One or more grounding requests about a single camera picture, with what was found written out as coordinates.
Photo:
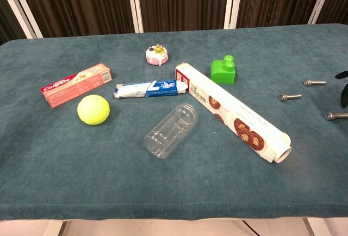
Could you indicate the green toy building block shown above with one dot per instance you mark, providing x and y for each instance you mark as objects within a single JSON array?
[{"x": 221, "y": 73}]

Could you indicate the teal tablecloth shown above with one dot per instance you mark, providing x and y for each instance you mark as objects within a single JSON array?
[{"x": 81, "y": 165}]

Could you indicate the blue white toothpaste tube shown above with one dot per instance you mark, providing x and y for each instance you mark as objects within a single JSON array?
[{"x": 152, "y": 88}]

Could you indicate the clear plastic jar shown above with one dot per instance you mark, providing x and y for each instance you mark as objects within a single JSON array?
[{"x": 171, "y": 131}]

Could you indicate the white cling film box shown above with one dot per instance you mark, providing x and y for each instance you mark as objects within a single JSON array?
[{"x": 217, "y": 97}]

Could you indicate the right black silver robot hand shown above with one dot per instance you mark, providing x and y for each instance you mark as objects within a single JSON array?
[{"x": 344, "y": 97}]

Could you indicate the yellow tennis ball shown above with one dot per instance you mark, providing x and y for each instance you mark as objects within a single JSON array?
[{"x": 93, "y": 109}]

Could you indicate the red Colgate toothpaste box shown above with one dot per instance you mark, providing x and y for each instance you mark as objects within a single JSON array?
[{"x": 76, "y": 83}]

